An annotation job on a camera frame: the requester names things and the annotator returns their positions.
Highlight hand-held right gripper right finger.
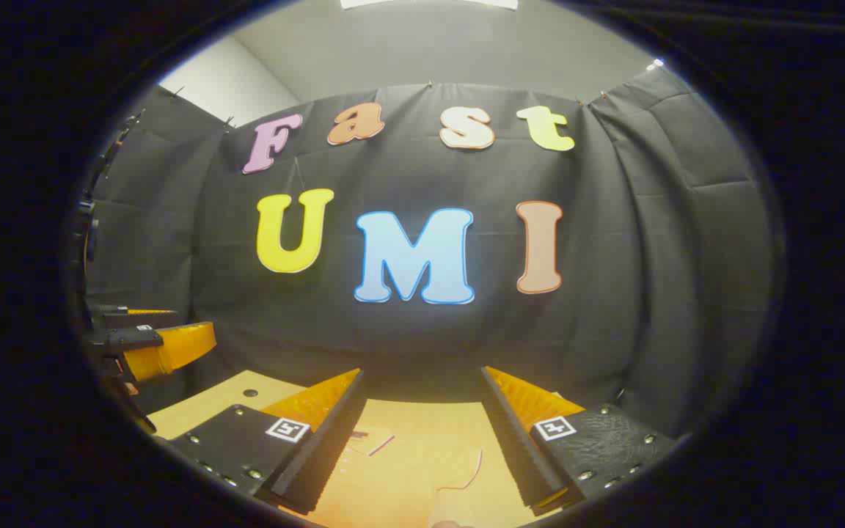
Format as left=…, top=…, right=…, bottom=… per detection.
left=481, top=365, right=678, bottom=514

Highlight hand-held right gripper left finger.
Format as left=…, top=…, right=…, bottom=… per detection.
left=168, top=368, right=367, bottom=516

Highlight orange T-shirt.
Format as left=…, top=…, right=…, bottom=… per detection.
left=318, top=398, right=541, bottom=528

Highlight black backdrop cloth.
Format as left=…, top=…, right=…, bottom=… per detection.
left=85, top=66, right=775, bottom=441

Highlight ceiling light panel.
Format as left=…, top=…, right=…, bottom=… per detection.
left=340, top=0, right=519, bottom=10

